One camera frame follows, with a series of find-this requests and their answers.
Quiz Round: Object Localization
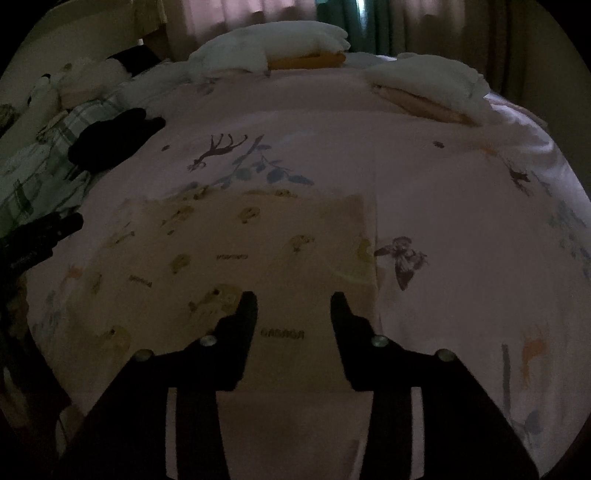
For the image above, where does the pink curtain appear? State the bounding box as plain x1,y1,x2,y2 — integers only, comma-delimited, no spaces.
166,0,324,45

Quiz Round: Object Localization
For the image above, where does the cream printed baby garment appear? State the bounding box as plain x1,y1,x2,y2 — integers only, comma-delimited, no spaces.
60,191,380,402

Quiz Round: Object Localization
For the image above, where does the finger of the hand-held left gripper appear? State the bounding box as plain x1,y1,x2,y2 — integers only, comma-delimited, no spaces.
44,213,85,250

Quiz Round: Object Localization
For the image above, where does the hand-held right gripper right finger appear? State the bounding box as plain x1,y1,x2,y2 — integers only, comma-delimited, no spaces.
330,292,539,480

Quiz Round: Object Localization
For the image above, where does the black and white plush toy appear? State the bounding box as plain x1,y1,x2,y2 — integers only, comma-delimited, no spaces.
28,71,61,112

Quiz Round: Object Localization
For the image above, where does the pink pillow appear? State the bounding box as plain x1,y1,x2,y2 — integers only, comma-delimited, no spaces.
374,83,478,127

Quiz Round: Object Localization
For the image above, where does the yellow pillow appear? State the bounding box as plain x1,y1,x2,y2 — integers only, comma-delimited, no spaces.
268,52,347,71

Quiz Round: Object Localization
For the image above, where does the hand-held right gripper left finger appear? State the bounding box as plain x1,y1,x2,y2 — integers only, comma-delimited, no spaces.
55,291,258,480

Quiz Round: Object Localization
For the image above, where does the cream headboard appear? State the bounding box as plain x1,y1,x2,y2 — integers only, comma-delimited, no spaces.
0,0,163,116

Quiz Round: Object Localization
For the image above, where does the black pillow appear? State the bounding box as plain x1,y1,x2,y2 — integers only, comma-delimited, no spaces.
108,46,163,75

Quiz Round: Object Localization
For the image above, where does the green curtain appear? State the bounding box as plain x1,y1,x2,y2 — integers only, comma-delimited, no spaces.
318,0,394,55

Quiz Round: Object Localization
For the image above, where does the black cloth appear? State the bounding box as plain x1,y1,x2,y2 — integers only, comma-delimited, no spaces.
68,108,166,173

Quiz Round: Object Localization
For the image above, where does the beige curtain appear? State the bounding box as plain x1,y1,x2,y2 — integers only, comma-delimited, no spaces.
379,0,525,93

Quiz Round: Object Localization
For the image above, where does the small white fluffy blanket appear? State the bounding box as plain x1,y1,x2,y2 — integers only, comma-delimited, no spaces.
362,53,492,125

